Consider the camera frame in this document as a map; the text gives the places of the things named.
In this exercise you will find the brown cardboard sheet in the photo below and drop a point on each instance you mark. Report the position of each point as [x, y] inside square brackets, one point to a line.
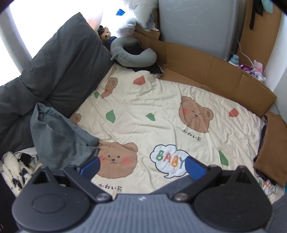
[213, 71]

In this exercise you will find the light blue denim jeans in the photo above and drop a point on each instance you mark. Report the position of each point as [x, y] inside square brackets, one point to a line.
[58, 139]

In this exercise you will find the dark grey knit cloth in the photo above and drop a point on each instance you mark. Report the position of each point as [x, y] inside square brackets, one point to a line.
[170, 189]

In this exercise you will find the teal cloth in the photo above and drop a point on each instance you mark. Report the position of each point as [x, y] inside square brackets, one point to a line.
[268, 5]

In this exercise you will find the light blue bottle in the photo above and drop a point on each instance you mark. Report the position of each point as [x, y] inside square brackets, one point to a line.
[234, 60]

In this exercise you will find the purple white refill packet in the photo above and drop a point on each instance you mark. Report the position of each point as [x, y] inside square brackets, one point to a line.
[246, 68]

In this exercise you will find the brown teddy bear toy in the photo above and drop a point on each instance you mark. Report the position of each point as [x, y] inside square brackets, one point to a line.
[105, 33]

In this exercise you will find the grey neck pillow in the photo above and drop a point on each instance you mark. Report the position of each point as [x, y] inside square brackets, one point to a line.
[132, 60]

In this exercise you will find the cardboard panel on wall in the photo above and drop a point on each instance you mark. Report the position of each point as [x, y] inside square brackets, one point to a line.
[264, 40]

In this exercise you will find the grey upright board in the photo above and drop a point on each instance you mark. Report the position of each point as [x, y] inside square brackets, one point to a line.
[197, 22]

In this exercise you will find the black cloth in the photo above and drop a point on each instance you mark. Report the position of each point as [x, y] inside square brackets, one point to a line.
[154, 68]

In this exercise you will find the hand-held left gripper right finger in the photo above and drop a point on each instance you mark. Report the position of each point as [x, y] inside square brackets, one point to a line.
[195, 168]

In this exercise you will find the cream bear print bedsheet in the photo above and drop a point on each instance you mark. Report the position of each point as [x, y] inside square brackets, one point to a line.
[145, 100]

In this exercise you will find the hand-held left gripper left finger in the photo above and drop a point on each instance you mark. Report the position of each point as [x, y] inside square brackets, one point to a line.
[89, 167]

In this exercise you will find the pink packet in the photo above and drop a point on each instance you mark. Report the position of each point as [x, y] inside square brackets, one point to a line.
[258, 66]

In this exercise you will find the black white fleece blanket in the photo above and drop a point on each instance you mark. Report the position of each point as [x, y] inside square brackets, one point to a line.
[11, 170]

